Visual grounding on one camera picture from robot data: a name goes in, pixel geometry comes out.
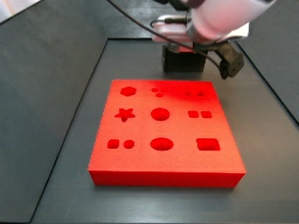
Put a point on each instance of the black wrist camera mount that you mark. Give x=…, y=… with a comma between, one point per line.
x=231, y=58

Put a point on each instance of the red double-square peg block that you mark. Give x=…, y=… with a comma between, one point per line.
x=185, y=50

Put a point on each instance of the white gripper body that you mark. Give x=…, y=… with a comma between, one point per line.
x=171, y=26

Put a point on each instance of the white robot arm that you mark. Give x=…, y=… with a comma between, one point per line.
x=214, y=21

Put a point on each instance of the black curved holder stand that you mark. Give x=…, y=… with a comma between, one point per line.
x=182, y=62

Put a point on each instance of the red shape-sorting board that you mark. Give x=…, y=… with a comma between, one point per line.
x=165, y=137

